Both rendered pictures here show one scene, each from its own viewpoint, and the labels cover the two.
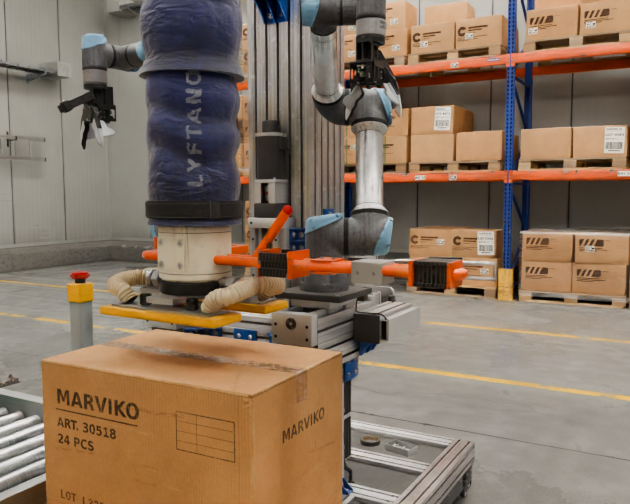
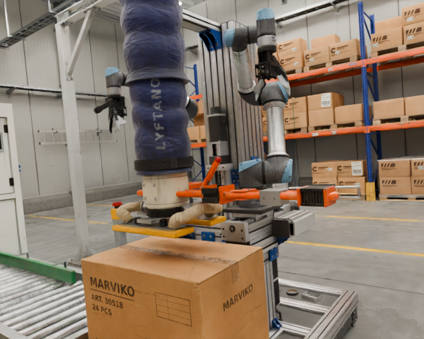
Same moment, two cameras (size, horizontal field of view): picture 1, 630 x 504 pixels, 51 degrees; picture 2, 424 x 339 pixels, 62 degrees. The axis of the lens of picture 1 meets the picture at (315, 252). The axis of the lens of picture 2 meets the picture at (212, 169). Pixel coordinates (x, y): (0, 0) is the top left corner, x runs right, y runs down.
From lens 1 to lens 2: 26 cm
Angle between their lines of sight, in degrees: 8
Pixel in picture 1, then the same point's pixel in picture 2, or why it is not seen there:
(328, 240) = (252, 175)
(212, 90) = (167, 89)
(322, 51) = (239, 61)
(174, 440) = (155, 310)
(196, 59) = (155, 71)
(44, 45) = not seen: hidden behind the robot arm
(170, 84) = (141, 88)
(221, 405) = (181, 288)
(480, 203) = (351, 146)
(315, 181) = (244, 140)
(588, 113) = (413, 89)
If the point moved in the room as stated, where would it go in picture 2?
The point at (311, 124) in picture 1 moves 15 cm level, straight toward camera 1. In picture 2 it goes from (239, 107) to (237, 103)
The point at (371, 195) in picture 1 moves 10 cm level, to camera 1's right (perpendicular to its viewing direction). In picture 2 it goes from (277, 146) to (298, 144)
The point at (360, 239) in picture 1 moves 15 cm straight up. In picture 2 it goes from (272, 173) to (270, 142)
